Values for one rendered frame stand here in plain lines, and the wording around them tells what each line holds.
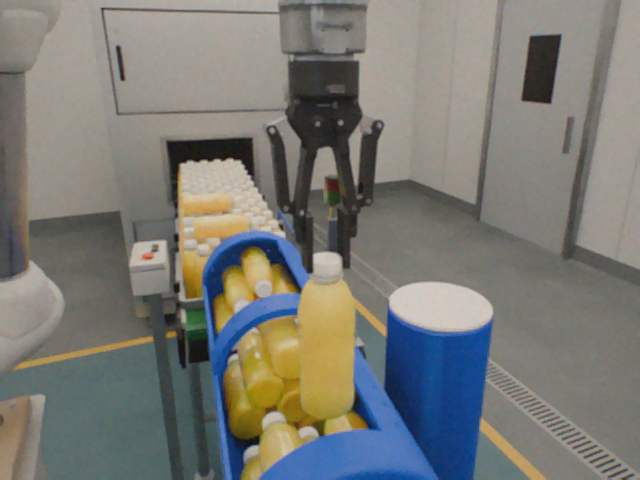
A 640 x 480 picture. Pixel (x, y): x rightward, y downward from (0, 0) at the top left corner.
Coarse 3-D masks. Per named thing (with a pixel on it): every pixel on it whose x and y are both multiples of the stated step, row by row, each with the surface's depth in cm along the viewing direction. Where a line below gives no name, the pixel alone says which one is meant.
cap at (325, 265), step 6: (324, 252) 62; (318, 258) 60; (324, 258) 60; (330, 258) 60; (336, 258) 60; (318, 264) 59; (324, 264) 59; (330, 264) 59; (336, 264) 59; (318, 270) 59; (324, 270) 59; (330, 270) 59; (336, 270) 59; (318, 276) 59; (324, 276) 59; (330, 276) 59
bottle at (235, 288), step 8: (224, 272) 135; (232, 272) 132; (240, 272) 132; (224, 280) 132; (232, 280) 128; (240, 280) 127; (224, 288) 128; (232, 288) 124; (240, 288) 123; (248, 288) 124; (232, 296) 122; (240, 296) 122; (248, 296) 122; (232, 304) 122
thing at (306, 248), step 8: (312, 216) 57; (312, 224) 57; (312, 232) 57; (312, 240) 58; (304, 248) 59; (312, 248) 58; (304, 256) 59; (312, 256) 58; (304, 264) 60; (312, 264) 59; (312, 272) 59
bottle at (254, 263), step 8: (248, 248) 135; (256, 248) 134; (240, 256) 135; (248, 256) 130; (256, 256) 129; (264, 256) 131; (248, 264) 126; (256, 264) 124; (264, 264) 125; (248, 272) 123; (256, 272) 121; (264, 272) 121; (272, 272) 124; (248, 280) 122; (256, 280) 120; (264, 280) 120; (272, 280) 122
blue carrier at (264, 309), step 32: (224, 256) 136; (288, 256) 122; (256, 320) 93; (224, 352) 94; (224, 416) 93; (384, 416) 69; (224, 448) 77; (320, 448) 61; (352, 448) 61; (384, 448) 62; (416, 448) 67
